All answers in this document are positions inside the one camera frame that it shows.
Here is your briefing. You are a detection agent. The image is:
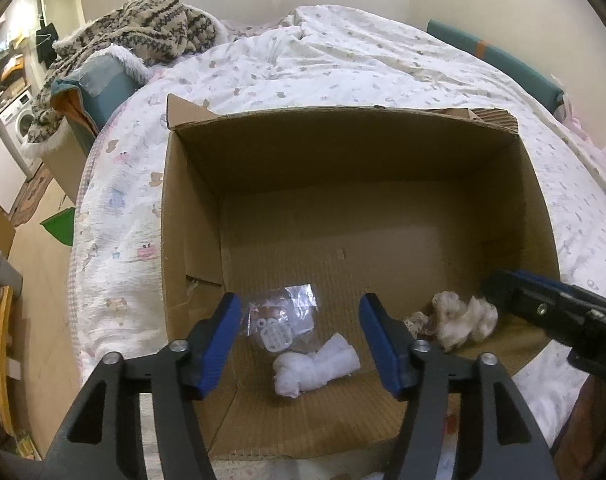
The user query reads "yellow wooden chair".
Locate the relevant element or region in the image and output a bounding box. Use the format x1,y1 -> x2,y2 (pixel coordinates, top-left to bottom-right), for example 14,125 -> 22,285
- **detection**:
0,286 -> 16,437

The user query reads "teal headboard pad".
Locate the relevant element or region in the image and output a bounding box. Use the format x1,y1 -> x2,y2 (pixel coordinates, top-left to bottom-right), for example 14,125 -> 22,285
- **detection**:
427,20 -> 563,113

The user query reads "brown cardboard box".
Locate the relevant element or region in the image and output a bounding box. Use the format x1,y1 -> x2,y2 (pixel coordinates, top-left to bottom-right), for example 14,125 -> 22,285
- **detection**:
160,96 -> 560,460

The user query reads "green dustpan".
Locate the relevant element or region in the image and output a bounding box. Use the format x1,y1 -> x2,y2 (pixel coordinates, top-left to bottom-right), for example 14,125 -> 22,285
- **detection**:
41,207 -> 76,247

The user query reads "white cloth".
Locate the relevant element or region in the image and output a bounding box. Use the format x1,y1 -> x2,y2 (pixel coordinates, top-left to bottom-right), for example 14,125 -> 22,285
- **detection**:
273,333 -> 361,399

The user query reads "patterned knit blanket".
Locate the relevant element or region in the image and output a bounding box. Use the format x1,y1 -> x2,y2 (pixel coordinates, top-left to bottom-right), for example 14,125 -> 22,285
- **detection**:
23,0 -> 227,153

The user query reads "white washing machine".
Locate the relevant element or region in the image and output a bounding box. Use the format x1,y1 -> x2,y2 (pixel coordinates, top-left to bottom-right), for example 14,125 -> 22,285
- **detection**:
0,87 -> 42,181

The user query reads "grey trash bin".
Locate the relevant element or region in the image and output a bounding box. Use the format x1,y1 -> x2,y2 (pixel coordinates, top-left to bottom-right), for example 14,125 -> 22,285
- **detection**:
0,251 -> 23,299

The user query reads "beige lace scrunchie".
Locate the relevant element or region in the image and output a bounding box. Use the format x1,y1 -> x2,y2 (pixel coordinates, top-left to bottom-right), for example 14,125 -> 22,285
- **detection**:
403,311 -> 437,340

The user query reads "patterned floor mat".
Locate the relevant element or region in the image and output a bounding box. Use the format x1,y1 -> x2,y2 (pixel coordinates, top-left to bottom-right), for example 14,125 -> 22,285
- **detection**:
7,165 -> 53,228

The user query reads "orange plush toy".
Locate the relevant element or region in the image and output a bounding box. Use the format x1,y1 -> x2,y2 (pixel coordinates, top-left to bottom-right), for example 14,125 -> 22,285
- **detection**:
552,375 -> 606,479

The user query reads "black hanging garment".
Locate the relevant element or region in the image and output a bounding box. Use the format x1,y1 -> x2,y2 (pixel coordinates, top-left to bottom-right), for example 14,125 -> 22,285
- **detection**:
35,22 -> 59,68

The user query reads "pink bedding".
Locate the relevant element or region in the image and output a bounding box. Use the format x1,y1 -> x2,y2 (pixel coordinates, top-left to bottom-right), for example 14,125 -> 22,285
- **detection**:
556,89 -> 606,181

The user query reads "cardboard laundry box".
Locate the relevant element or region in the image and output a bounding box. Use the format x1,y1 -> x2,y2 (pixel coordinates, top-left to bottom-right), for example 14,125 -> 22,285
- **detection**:
42,118 -> 95,204

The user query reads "teal cushion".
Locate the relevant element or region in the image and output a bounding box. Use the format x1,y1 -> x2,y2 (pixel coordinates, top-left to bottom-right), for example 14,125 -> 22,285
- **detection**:
49,53 -> 146,136

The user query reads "white patterned bed quilt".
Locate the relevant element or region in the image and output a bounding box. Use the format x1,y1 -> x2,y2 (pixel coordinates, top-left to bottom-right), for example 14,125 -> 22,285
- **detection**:
64,3 -> 606,480

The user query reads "cream white scrunchie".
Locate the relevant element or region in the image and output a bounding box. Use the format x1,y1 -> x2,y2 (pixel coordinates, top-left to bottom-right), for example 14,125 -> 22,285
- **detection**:
427,292 -> 498,352

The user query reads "clear plastic bag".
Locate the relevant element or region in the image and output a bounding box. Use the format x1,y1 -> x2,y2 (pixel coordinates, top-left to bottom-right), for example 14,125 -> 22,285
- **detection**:
242,284 -> 318,356

